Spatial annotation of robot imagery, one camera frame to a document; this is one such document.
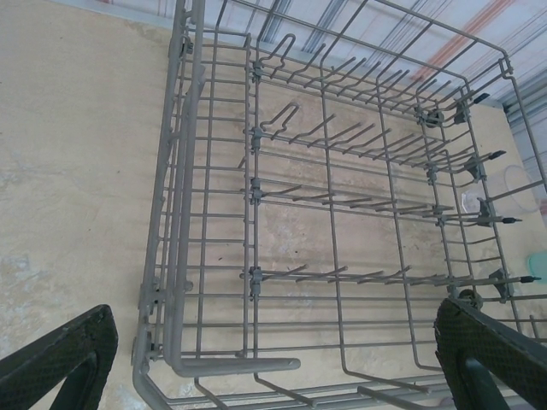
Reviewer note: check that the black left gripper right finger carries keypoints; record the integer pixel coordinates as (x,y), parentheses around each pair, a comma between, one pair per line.
(470,337)

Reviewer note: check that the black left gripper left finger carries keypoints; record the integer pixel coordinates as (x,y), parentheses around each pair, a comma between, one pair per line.
(42,359)

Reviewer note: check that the teal translucent plastic cup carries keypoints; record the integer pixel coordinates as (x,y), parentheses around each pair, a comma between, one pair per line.
(539,267)

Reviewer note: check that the clear plastic cup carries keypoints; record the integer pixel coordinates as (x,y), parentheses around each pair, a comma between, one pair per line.
(523,205)

